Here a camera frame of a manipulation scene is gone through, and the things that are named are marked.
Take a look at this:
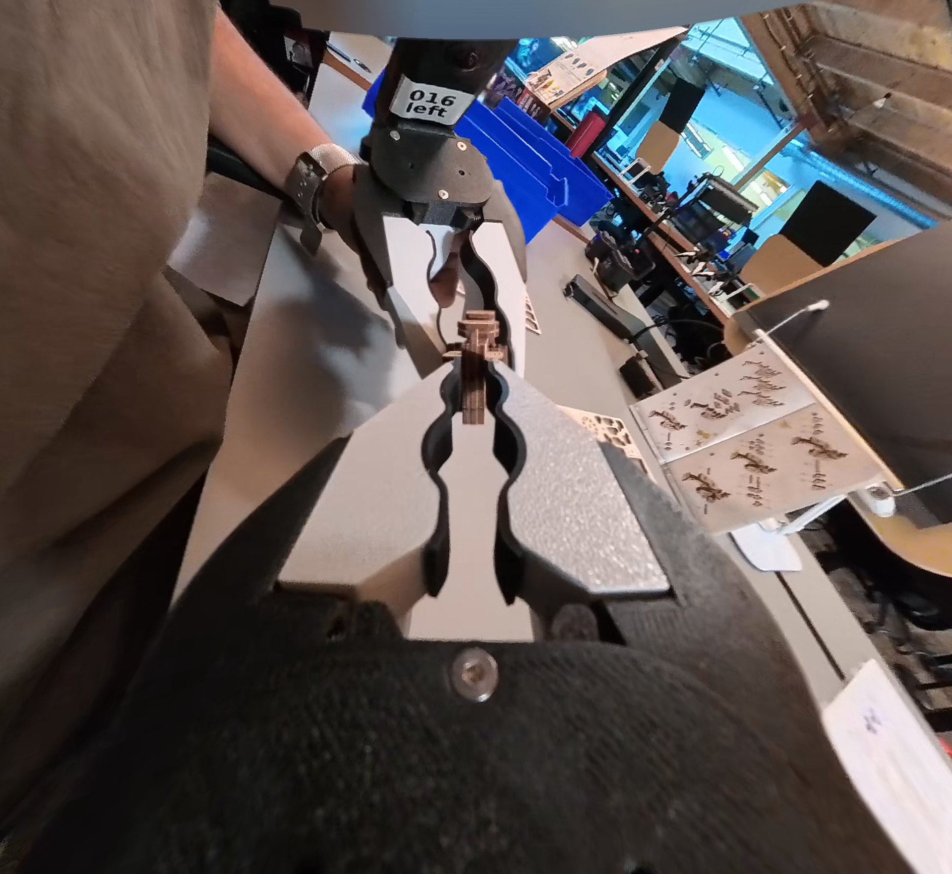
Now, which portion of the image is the person's olive clothing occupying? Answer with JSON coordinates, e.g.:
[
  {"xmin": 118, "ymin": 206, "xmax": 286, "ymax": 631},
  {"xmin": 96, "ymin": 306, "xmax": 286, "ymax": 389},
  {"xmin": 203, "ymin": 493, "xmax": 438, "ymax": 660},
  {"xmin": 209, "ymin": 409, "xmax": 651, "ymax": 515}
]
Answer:
[{"xmin": 0, "ymin": 0, "xmax": 250, "ymax": 838}]

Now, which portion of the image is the wooden motorcycle model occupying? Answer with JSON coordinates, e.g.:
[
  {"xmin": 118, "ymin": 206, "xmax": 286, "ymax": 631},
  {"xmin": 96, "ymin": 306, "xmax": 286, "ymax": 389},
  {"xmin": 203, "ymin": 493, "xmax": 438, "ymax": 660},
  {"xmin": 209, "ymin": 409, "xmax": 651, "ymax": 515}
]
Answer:
[{"xmin": 443, "ymin": 309, "xmax": 511, "ymax": 426}]

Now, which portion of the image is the black power strip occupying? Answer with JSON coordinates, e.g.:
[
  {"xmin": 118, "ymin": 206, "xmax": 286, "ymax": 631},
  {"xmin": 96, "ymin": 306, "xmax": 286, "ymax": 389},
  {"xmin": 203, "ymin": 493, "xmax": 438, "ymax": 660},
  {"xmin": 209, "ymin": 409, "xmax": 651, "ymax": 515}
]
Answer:
[{"xmin": 563, "ymin": 274, "xmax": 635, "ymax": 341}]

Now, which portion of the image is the grey desk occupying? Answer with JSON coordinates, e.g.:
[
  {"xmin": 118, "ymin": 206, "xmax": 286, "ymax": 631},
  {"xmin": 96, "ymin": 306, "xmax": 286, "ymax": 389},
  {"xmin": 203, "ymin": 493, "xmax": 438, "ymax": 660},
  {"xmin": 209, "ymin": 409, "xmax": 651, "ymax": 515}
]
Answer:
[{"xmin": 170, "ymin": 34, "xmax": 931, "ymax": 741}]

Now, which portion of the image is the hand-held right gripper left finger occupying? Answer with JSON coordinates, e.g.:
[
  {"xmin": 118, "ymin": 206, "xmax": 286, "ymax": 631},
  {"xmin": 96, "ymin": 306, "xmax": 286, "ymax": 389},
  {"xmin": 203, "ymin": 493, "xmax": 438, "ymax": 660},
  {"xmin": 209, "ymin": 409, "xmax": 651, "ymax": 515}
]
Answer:
[{"xmin": 277, "ymin": 361, "xmax": 458, "ymax": 640}]

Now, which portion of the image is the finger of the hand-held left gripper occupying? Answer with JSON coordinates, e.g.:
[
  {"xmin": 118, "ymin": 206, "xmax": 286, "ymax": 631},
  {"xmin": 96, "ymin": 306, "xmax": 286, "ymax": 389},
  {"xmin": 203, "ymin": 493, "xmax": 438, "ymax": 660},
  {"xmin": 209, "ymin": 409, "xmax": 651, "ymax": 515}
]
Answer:
[
  {"xmin": 460, "ymin": 218, "xmax": 529, "ymax": 378},
  {"xmin": 383, "ymin": 214, "xmax": 456, "ymax": 378}
]

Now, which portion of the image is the person's left hand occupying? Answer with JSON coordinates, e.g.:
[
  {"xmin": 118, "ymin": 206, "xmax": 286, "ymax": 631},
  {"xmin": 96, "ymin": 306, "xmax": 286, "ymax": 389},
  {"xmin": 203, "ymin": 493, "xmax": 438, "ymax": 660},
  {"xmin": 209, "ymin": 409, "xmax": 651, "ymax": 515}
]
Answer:
[{"xmin": 318, "ymin": 166, "xmax": 389, "ymax": 311}]

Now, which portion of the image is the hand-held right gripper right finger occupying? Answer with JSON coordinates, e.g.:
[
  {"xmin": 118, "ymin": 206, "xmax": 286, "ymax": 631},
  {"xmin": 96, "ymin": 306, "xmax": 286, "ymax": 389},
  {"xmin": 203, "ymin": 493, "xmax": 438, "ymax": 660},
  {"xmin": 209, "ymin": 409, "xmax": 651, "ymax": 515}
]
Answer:
[{"xmin": 482, "ymin": 359, "xmax": 675, "ymax": 626}]

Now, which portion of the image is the cardboard box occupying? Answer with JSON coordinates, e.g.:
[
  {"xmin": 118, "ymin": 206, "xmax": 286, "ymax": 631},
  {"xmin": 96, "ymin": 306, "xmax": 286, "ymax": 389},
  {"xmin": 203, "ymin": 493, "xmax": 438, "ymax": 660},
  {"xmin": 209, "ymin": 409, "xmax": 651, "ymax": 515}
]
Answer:
[{"xmin": 740, "ymin": 234, "xmax": 825, "ymax": 295}]

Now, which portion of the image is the large black monitor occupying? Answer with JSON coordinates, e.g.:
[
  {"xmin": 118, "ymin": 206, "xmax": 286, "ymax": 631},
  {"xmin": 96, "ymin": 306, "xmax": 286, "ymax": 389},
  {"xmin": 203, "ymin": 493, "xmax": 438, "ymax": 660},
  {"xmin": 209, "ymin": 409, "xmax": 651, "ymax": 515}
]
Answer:
[{"xmin": 732, "ymin": 220, "xmax": 952, "ymax": 578}]

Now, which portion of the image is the silver wristwatch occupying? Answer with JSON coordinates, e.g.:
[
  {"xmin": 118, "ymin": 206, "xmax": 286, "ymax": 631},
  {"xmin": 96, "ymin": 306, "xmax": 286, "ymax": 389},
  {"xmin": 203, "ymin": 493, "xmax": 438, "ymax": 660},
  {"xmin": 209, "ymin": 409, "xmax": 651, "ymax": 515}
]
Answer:
[{"xmin": 285, "ymin": 142, "xmax": 367, "ymax": 255}]

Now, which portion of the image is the person's left forearm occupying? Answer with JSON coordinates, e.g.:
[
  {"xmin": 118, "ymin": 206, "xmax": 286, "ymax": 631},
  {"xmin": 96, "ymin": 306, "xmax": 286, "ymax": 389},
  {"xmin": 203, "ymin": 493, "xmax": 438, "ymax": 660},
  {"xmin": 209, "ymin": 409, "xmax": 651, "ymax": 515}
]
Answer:
[{"xmin": 208, "ymin": 5, "xmax": 328, "ymax": 179}]

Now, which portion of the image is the wooden work table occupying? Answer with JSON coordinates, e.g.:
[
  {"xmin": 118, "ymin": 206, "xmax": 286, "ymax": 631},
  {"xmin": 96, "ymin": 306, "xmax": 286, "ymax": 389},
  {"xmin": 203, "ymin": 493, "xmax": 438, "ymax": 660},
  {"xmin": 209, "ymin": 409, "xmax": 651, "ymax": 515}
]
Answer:
[{"xmin": 588, "ymin": 145, "xmax": 754, "ymax": 326}]

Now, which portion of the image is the red box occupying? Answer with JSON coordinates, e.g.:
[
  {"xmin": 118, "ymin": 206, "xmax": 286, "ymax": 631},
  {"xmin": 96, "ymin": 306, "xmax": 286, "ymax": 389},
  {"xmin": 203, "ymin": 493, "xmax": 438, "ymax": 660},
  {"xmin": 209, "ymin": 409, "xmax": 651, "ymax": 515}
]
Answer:
[{"xmin": 567, "ymin": 112, "xmax": 608, "ymax": 155}]

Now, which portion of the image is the blue plastic bin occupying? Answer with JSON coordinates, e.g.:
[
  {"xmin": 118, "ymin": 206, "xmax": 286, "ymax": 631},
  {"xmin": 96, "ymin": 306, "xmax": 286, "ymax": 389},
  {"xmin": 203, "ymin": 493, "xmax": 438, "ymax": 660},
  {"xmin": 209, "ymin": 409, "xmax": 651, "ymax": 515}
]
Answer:
[
  {"xmin": 363, "ymin": 67, "xmax": 577, "ymax": 185},
  {"xmin": 476, "ymin": 99, "xmax": 615, "ymax": 244}
]

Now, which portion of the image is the black power adapter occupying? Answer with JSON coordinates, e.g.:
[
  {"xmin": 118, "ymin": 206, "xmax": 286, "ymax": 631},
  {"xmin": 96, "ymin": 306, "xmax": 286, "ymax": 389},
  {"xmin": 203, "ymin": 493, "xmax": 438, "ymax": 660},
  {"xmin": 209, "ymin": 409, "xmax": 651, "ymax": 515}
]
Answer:
[{"xmin": 619, "ymin": 353, "xmax": 661, "ymax": 401}]

